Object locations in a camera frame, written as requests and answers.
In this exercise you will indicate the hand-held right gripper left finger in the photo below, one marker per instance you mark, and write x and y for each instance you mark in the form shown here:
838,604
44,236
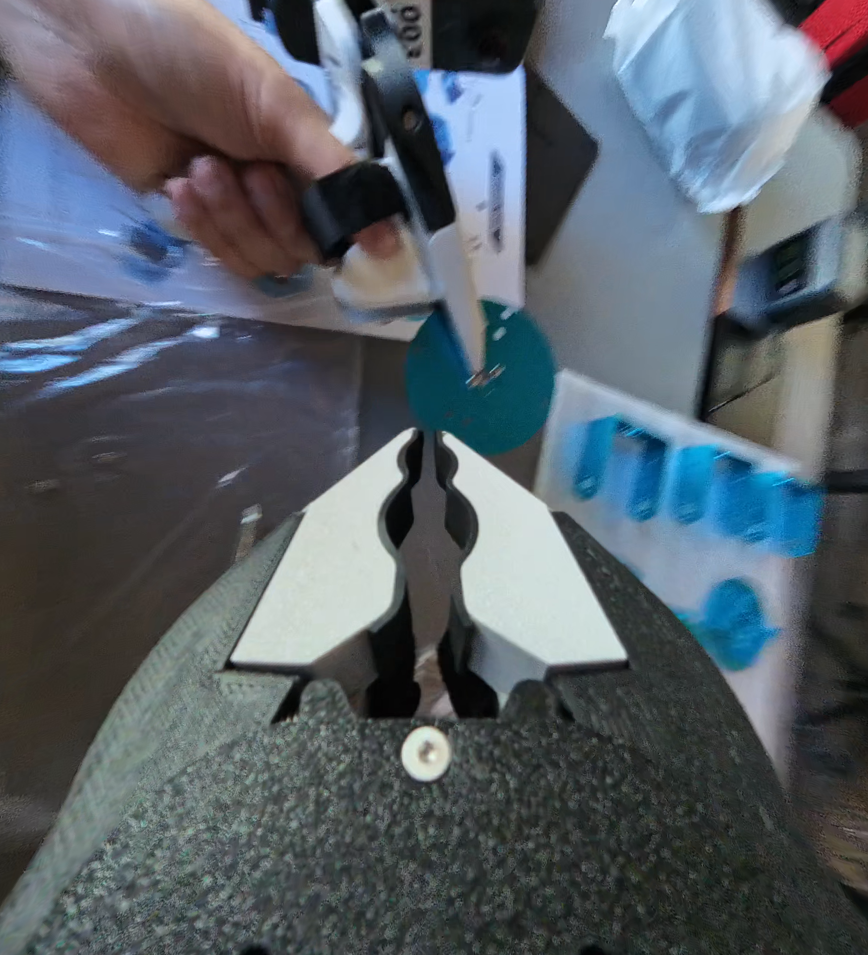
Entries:
314,589

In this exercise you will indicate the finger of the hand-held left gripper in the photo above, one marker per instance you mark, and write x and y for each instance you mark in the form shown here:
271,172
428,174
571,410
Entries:
463,298

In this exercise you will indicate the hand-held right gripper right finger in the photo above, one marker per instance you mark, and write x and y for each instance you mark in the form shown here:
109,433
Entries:
538,589

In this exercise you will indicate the small metal screw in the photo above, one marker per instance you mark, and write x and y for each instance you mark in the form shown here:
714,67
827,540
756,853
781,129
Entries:
486,377

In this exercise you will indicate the blue round metal disc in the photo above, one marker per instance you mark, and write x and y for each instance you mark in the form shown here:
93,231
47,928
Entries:
508,403

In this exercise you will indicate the grey desk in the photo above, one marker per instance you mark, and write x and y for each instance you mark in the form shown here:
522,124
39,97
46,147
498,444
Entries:
628,298

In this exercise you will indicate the person's left hand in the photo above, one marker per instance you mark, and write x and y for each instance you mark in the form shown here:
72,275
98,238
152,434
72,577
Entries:
180,112

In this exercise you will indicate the assembly guide booklet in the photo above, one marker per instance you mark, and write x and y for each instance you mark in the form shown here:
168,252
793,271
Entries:
501,186

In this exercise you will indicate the white foam sheet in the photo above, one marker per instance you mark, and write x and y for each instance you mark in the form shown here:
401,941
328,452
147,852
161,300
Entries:
628,567

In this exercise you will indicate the black flat pad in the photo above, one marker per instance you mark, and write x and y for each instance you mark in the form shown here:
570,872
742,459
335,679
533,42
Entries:
560,164

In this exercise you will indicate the white plastic bag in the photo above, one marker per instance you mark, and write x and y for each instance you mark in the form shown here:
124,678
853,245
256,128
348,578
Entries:
717,104

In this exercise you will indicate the grey box device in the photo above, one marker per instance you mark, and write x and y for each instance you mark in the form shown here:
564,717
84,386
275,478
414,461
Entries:
792,268

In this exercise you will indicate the red box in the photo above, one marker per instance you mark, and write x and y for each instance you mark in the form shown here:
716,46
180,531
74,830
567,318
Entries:
859,52

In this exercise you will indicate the blue round plate with bracket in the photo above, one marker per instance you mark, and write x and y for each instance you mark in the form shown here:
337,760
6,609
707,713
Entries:
736,623

